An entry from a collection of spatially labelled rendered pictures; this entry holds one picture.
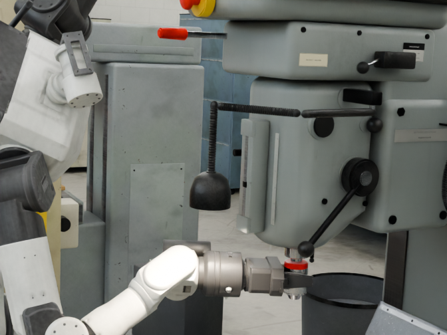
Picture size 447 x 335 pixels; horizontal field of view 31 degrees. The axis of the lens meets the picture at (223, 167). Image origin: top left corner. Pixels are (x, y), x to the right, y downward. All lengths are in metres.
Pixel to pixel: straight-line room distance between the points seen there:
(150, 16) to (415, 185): 9.80
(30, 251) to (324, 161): 0.54
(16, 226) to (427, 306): 0.93
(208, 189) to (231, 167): 7.50
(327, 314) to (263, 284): 1.95
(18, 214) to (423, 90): 0.78
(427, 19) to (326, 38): 0.23
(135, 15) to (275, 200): 9.75
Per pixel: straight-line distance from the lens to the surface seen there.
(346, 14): 1.42
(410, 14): 1.51
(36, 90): 1.57
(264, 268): 1.54
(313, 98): 1.43
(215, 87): 9.11
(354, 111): 1.37
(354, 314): 3.46
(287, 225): 1.47
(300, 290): 1.58
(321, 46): 1.40
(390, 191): 1.54
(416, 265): 1.88
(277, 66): 1.39
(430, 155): 1.59
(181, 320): 1.93
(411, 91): 1.55
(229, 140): 8.84
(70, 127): 1.57
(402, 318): 1.91
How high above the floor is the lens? 1.69
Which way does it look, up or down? 9 degrees down
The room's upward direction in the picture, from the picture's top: 3 degrees clockwise
